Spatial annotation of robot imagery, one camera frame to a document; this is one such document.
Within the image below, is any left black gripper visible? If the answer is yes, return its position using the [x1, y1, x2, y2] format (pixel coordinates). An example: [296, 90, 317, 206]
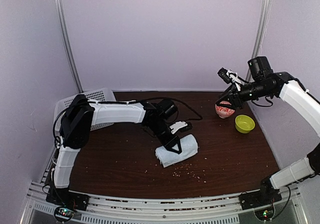
[147, 119, 182, 153]

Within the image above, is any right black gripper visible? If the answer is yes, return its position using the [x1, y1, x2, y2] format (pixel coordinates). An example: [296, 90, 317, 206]
[216, 79, 273, 110]

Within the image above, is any light blue towel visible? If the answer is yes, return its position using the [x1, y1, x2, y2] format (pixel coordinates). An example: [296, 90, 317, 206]
[155, 134, 199, 168]

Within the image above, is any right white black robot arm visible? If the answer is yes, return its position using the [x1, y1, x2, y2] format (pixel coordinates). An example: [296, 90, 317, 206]
[215, 68, 320, 205]

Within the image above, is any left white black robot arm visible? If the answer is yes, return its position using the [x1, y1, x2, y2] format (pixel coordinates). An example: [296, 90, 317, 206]
[51, 94, 198, 206]

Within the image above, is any red white patterned ceramic bowl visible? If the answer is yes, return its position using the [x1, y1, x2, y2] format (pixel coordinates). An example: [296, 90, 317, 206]
[215, 104, 235, 119]

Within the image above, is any lime green plastic bowl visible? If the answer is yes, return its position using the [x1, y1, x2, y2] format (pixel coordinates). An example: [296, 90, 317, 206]
[235, 115, 255, 134]

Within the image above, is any white perforated plastic basket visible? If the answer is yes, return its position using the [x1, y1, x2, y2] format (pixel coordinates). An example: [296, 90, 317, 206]
[54, 88, 116, 132]

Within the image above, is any right round circuit board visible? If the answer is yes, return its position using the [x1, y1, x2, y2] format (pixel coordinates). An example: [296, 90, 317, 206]
[254, 206, 275, 221]

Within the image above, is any round circuit board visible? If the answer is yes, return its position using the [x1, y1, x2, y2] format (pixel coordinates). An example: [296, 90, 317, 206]
[254, 206, 275, 221]
[53, 206, 75, 222]

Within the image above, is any left round circuit board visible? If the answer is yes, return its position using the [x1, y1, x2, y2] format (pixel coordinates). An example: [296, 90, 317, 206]
[53, 206, 75, 222]

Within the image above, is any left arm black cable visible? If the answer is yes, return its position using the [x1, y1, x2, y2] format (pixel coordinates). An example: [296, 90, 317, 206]
[139, 97, 203, 121]

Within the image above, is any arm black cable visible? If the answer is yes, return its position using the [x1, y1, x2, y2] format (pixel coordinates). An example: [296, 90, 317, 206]
[271, 183, 292, 209]
[139, 97, 203, 121]

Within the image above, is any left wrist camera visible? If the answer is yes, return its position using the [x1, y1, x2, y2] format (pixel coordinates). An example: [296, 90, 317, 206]
[157, 99, 178, 120]

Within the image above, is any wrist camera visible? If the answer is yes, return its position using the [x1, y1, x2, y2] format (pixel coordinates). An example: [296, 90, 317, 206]
[248, 56, 273, 82]
[157, 99, 178, 120]

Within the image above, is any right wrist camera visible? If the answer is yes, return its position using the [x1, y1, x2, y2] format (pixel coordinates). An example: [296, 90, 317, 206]
[248, 56, 273, 82]

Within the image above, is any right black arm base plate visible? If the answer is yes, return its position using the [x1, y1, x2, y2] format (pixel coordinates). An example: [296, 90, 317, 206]
[239, 187, 282, 210]

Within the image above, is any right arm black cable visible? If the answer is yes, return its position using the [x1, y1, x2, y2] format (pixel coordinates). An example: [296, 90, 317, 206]
[271, 183, 292, 209]

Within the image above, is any right aluminium frame post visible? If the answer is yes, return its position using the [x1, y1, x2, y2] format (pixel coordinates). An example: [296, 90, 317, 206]
[251, 0, 273, 59]

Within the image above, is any aluminium frame post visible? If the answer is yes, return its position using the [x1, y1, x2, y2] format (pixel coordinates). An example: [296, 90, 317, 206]
[54, 0, 83, 93]
[251, 0, 273, 59]

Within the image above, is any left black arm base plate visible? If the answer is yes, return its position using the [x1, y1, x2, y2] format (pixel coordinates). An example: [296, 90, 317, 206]
[45, 187, 90, 211]

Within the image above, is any left aluminium frame post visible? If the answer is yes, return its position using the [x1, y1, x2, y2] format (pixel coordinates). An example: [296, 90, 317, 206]
[54, 0, 83, 93]

